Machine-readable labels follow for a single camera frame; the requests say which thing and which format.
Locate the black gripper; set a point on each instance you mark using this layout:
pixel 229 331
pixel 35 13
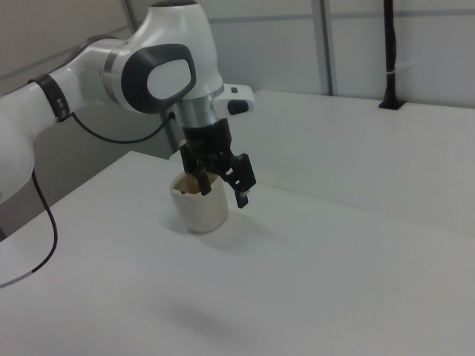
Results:
pixel 209 144

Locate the small white trash can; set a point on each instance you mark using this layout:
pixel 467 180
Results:
pixel 204 215

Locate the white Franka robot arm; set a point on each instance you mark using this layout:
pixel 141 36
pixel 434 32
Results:
pixel 92 74

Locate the black pole stand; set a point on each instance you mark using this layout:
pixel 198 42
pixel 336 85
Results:
pixel 389 55

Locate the grey partition post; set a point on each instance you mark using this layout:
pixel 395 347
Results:
pixel 322 44
pixel 130 15

